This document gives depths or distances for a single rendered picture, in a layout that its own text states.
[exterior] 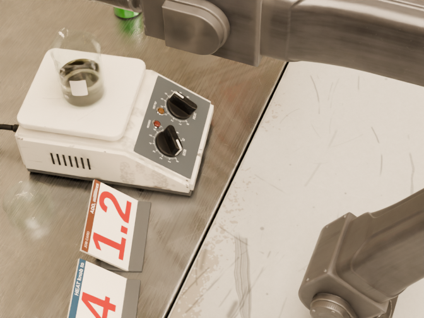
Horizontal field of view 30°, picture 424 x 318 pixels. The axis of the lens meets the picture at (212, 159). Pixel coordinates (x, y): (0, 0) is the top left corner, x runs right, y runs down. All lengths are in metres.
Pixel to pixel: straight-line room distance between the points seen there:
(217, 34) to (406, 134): 0.54
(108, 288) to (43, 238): 0.11
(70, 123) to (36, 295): 0.18
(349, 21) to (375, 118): 0.53
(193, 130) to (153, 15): 0.43
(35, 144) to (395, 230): 0.43
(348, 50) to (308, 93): 0.53
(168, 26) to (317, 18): 0.09
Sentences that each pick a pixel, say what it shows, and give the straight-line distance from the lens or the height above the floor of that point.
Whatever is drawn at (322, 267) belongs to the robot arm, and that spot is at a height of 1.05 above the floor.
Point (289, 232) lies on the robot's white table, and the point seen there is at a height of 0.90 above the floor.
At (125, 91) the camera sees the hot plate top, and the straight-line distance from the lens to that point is 0.89.
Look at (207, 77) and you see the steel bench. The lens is 1.02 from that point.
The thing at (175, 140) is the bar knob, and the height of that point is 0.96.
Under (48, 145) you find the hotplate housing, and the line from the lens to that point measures 0.88.
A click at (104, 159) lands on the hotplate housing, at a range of 0.88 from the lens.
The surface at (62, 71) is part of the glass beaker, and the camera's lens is 0.84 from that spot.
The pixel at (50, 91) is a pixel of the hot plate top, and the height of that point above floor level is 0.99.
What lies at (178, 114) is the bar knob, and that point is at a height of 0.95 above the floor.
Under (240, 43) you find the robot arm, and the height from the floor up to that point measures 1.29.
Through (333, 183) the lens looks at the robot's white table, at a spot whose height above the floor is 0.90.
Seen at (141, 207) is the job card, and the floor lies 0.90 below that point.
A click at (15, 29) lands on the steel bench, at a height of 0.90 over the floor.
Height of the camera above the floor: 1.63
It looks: 52 degrees down
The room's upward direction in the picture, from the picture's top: 1 degrees counter-clockwise
